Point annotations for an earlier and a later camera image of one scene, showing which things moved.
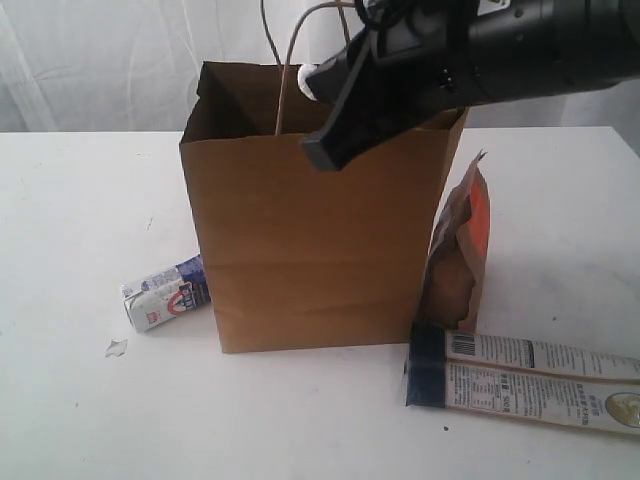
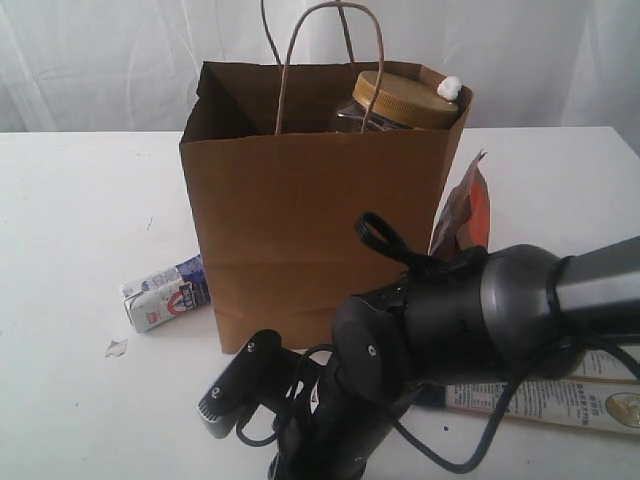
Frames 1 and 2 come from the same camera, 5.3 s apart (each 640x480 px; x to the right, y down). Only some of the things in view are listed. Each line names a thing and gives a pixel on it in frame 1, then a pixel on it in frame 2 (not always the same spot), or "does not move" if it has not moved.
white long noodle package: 522,378 does not move
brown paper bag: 298,254 does not move
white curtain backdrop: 82,66 does not move
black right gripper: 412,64 -> 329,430
